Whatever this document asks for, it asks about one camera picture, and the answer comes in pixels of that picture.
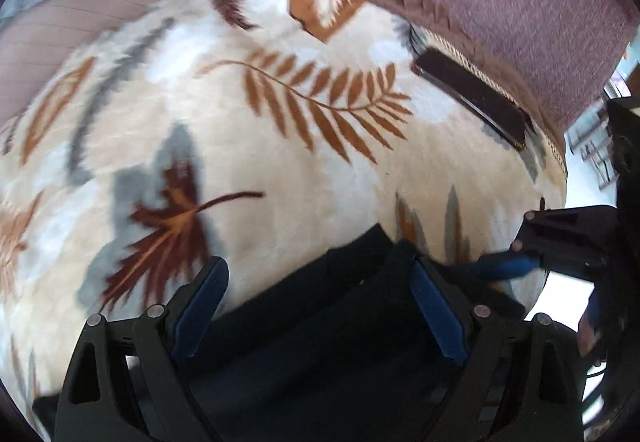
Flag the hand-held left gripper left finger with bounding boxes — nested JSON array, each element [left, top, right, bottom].
[[52, 255, 230, 442]]

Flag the pink striped sheet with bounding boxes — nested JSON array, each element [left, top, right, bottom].
[[0, 0, 213, 123]]

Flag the black phone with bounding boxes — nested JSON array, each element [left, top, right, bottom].
[[411, 46, 534, 151]]

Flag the leaf-printed cream blanket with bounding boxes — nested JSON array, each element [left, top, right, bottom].
[[0, 0, 568, 428]]

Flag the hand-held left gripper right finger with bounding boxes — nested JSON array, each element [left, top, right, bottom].
[[407, 256, 586, 442]]

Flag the black pants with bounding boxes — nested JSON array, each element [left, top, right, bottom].
[[32, 221, 527, 442]]

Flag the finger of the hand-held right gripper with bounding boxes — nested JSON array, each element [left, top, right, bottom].
[[472, 204, 622, 284]]

